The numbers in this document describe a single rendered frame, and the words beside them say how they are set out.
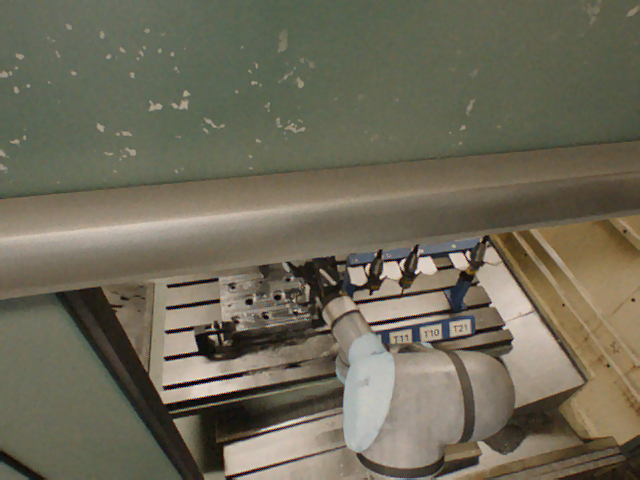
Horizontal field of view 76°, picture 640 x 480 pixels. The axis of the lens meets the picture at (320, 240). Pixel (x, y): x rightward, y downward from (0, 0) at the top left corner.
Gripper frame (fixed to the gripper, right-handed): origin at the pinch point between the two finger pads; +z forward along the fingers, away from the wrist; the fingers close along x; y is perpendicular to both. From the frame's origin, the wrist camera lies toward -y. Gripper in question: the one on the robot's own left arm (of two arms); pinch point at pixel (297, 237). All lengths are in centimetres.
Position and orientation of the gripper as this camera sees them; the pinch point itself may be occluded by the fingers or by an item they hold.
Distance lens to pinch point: 101.4
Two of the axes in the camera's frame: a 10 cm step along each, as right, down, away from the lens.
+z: -4.6, -6.8, 5.7
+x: 8.8, -3.0, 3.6
